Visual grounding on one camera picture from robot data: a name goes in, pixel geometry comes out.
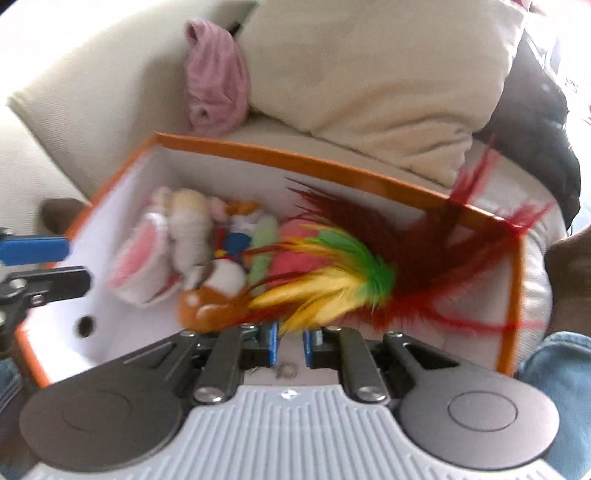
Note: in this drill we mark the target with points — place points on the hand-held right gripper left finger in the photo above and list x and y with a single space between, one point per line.
273 345

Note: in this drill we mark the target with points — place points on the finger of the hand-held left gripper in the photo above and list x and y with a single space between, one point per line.
32 249
51 284

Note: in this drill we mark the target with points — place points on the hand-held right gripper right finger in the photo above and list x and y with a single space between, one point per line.
308 349

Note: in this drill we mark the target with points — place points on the colourful feather toy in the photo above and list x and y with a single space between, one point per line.
369 272

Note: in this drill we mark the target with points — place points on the orange cardboard box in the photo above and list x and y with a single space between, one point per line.
207 175

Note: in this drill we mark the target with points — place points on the orange plush toy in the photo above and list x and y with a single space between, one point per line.
207 304

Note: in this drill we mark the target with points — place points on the pink green plush toy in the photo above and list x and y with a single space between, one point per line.
291 258

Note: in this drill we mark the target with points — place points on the white pink plush toy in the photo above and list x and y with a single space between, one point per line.
138 267

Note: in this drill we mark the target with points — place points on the person's left jeans leg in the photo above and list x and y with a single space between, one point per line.
8 397

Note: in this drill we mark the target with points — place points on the person's jeans leg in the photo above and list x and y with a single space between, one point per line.
563 383
8 397

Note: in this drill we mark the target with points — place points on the small orange blue figure toy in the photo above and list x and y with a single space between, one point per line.
240 226

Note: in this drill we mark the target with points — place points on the cream knitted plush toy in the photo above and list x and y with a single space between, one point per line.
189 230

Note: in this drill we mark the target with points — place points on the cream sofa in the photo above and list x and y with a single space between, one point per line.
92 92

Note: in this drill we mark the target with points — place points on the pink cloth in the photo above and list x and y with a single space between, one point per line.
214 78

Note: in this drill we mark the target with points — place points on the person's right jeans leg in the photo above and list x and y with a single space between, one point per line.
563 383

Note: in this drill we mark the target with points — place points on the person's right socked foot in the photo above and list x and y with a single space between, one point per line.
570 281

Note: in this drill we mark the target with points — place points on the cream cushion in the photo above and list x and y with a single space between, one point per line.
369 69

